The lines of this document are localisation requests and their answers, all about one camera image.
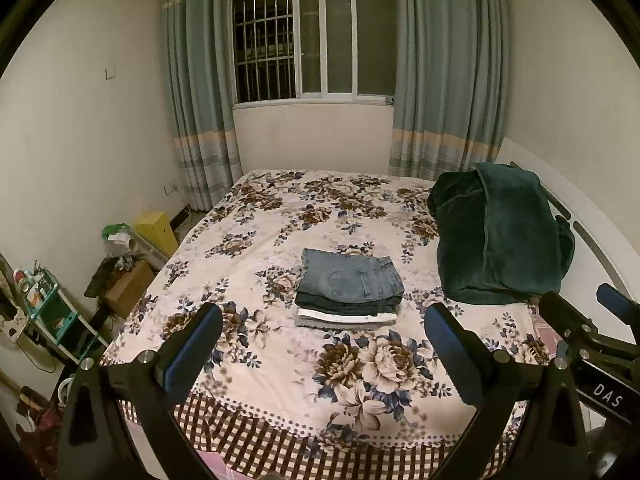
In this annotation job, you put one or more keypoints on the folded white pants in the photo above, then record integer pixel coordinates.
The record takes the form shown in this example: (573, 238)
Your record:
(350, 316)

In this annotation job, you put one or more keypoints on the teal storage rack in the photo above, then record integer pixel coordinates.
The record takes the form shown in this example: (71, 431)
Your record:
(52, 310)

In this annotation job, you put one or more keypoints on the folded grey pants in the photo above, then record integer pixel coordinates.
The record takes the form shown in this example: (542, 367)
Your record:
(340, 326)

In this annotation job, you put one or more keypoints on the folded blue jeans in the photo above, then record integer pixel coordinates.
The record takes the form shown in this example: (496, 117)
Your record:
(345, 274)

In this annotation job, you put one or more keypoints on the dark green velvet garment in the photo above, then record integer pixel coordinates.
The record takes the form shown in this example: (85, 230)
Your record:
(500, 240)

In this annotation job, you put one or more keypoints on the teal striped curtain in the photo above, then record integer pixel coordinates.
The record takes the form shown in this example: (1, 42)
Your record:
(450, 85)
(200, 85)

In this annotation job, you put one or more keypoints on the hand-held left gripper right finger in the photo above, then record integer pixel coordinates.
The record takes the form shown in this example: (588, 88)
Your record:
(447, 355)

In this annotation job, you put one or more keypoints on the sliding window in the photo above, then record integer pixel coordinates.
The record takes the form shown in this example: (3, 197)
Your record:
(325, 40)

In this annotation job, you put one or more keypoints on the wall switch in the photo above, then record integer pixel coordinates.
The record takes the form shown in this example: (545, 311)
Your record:
(110, 72)

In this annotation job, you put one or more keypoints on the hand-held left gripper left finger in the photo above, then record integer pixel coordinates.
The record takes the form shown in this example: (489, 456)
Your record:
(192, 357)

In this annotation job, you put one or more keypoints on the pink cloth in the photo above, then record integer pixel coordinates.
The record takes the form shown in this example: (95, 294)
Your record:
(215, 466)

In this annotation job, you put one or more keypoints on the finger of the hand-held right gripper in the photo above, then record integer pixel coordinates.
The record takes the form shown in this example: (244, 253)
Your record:
(565, 316)
(618, 301)

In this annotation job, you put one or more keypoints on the white headboard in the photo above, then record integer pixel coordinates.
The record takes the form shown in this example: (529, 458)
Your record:
(602, 240)

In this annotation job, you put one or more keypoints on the wall socket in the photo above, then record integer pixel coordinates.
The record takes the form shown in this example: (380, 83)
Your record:
(171, 189)

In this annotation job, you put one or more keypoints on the folded dark pants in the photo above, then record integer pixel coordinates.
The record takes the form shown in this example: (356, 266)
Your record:
(340, 306)

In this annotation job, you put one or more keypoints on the yellow box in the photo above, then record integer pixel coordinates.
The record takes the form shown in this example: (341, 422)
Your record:
(157, 232)

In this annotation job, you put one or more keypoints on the bed with floral sheet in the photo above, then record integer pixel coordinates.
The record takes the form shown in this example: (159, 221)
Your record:
(280, 385)

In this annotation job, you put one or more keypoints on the green plastic bag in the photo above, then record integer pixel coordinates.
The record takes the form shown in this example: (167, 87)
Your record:
(116, 232)

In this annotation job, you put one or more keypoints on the cardboard box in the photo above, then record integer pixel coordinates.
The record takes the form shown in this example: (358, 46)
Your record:
(127, 287)

